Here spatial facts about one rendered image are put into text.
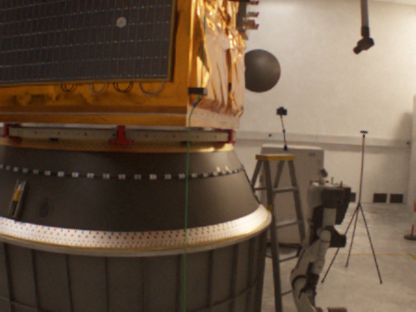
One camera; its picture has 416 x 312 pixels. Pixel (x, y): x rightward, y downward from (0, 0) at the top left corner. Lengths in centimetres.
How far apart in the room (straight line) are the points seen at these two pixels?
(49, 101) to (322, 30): 884
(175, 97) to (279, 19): 865
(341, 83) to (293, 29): 176
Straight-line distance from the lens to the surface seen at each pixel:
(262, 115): 998
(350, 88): 1019
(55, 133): 217
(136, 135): 210
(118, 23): 191
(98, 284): 203
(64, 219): 204
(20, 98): 219
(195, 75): 184
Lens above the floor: 174
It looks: 3 degrees down
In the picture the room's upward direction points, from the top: 2 degrees clockwise
